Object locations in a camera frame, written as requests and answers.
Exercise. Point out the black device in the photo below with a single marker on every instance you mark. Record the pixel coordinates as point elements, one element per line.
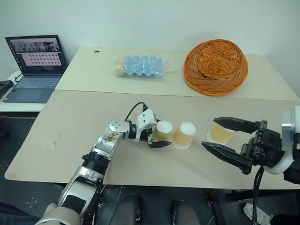
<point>5,84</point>

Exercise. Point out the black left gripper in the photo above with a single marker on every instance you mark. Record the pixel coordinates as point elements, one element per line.
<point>149,138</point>

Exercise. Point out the orange wicker basket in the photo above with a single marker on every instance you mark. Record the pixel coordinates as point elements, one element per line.
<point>215,66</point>

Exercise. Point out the dark table frame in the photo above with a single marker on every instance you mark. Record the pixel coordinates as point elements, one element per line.
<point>232,195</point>

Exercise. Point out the blue egg tray in bag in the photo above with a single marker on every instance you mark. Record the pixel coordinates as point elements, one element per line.
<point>140,68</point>

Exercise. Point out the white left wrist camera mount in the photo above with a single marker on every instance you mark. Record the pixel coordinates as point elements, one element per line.
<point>145,122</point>

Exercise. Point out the grey open laptop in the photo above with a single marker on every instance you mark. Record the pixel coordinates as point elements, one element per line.
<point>35,68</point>

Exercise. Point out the white side table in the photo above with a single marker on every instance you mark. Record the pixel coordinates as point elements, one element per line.
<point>14,106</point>

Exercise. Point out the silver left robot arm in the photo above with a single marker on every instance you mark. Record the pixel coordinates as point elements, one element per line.
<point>103,145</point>

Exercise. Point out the white crumpled wrapper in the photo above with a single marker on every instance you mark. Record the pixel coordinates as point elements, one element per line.
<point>256,213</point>

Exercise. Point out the tan paper cup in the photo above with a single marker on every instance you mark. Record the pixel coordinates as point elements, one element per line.
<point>162,133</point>
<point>184,136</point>
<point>220,136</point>

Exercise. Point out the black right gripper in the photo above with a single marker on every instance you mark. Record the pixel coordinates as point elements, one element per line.
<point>266,145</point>

